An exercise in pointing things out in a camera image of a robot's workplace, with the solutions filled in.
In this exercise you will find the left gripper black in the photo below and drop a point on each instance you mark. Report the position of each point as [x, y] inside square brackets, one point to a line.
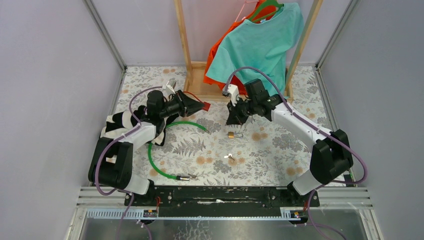
[187, 105]

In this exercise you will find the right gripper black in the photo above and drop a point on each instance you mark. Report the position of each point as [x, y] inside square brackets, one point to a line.
[234, 117]

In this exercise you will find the red cable lock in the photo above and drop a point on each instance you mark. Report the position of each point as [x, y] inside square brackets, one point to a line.
[206, 105]

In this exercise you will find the brass padlock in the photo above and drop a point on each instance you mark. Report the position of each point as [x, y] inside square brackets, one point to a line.
[235, 135]

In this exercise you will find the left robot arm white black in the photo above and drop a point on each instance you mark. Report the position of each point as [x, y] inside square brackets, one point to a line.
[112, 163]

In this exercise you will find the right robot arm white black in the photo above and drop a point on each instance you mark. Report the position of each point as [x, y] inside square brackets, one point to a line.
[329, 156]

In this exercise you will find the wooden clothes rack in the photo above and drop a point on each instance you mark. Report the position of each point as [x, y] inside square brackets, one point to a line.
[195, 69]

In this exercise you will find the floral table mat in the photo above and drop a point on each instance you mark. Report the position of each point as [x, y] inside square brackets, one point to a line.
[267, 155]

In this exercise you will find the teal t-shirt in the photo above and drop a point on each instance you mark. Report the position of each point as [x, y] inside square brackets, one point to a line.
[252, 46]

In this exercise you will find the black white striped cloth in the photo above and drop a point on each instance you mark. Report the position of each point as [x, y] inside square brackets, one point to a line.
[124, 121]

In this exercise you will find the pink hanger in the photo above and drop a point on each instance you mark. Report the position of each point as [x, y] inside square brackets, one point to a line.
[247, 7]

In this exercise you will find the green hanger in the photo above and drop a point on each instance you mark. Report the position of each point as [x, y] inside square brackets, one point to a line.
[257, 16]

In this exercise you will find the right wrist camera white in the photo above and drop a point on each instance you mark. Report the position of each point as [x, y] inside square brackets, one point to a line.
[231, 91]

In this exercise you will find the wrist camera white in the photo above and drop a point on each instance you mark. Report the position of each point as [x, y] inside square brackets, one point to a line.
[231, 91]
[169, 87]

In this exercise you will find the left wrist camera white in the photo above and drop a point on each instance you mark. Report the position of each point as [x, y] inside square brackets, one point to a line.
[169, 87]

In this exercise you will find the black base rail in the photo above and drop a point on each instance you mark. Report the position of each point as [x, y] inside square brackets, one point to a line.
[221, 201]

